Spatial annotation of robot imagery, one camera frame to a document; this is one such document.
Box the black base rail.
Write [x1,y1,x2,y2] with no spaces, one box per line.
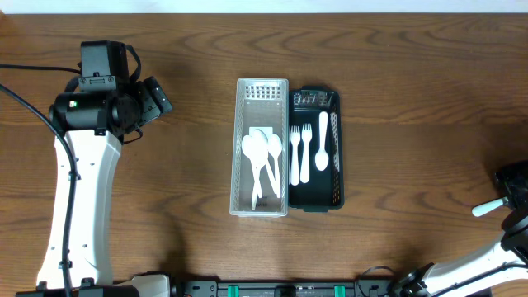
[169,268,401,297]

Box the clear plastic basket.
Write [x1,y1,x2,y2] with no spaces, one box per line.
[229,78,289,217]

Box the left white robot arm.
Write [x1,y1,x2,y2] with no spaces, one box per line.
[30,40,172,296]

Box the dark green plastic basket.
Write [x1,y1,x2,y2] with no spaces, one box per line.
[289,86,344,212]

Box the white plastic fork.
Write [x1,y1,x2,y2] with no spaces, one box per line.
[300,123,313,183]
[290,125,301,186]
[472,196,509,217]
[315,111,329,171]

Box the white plastic spoon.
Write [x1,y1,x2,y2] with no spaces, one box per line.
[241,134,264,199]
[268,134,282,198]
[265,158,281,198]
[252,130,267,210]

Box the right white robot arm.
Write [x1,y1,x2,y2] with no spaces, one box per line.
[389,161,527,296]

